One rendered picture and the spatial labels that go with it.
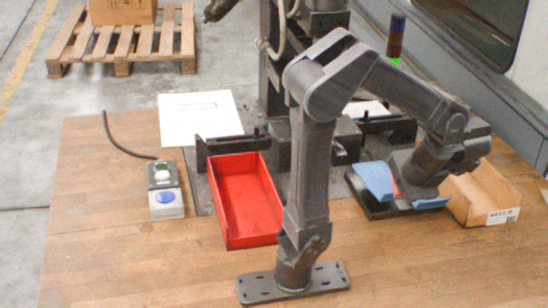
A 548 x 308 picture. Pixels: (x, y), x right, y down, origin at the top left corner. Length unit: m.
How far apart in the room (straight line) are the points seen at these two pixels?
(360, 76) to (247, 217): 0.48
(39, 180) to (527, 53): 2.31
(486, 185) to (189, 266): 0.68
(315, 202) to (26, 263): 1.83
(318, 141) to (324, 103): 0.07
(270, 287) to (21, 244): 1.79
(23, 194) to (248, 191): 1.87
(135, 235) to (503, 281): 0.70
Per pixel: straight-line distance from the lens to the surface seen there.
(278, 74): 1.21
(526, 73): 1.68
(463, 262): 1.15
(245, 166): 1.29
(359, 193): 1.23
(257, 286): 1.02
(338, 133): 1.32
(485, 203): 1.31
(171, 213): 1.18
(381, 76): 0.83
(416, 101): 0.89
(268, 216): 1.18
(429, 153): 0.98
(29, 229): 2.74
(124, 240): 1.15
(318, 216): 0.91
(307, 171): 0.86
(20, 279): 2.50
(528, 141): 1.64
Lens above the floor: 1.63
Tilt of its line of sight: 32 degrees down
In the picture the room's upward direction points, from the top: 2 degrees clockwise
